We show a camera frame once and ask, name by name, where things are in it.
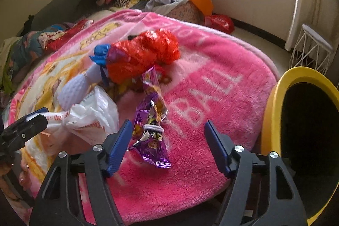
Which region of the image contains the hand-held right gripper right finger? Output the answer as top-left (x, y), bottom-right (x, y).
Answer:
top-left (205, 120), bottom-right (309, 226)

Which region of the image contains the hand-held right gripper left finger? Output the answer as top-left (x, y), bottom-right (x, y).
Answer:
top-left (29, 119), bottom-right (133, 226)

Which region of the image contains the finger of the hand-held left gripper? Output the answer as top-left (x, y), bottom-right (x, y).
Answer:
top-left (0, 108), bottom-right (49, 155)

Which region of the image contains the purple snack wrapper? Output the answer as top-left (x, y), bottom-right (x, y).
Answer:
top-left (128, 66), bottom-right (171, 169)

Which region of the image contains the white plastic bag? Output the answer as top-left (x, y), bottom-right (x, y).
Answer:
top-left (42, 86), bottom-right (119, 155)

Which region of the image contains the yellow rimmed black bin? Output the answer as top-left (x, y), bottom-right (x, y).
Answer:
top-left (261, 67), bottom-right (339, 226)

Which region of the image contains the red snack wrapper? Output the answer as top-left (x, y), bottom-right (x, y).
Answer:
top-left (154, 65), bottom-right (171, 83)

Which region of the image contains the red plastic bag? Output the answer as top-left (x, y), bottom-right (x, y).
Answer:
top-left (107, 29), bottom-right (181, 83)

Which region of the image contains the person's left hand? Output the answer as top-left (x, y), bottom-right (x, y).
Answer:
top-left (17, 158), bottom-right (31, 186)

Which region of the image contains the pink printed fleece blanket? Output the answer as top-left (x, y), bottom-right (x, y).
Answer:
top-left (5, 9), bottom-right (281, 226)

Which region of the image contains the white and blue sock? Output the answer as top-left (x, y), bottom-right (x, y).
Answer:
top-left (57, 64), bottom-right (106, 110)

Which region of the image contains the floral printed quilt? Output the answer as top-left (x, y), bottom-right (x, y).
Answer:
top-left (5, 25), bottom-right (70, 89)

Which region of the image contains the blue plastic scrap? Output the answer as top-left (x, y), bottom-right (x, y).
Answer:
top-left (89, 43), bottom-right (112, 67)

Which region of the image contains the red shiny bag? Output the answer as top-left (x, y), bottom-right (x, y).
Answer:
top-left (204, 14), bottom-right (235, 34)

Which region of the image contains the patterned laundry basket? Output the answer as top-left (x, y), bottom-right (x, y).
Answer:
top-left (167, 0), bottom-right (206, 25)

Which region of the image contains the white window bench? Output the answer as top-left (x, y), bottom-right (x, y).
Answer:
top-left (185, 0), bottom-right (298, 41)

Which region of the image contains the white wire stool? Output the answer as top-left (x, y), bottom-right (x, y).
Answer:
top-left (289, 24), bottom-right (333, 75)

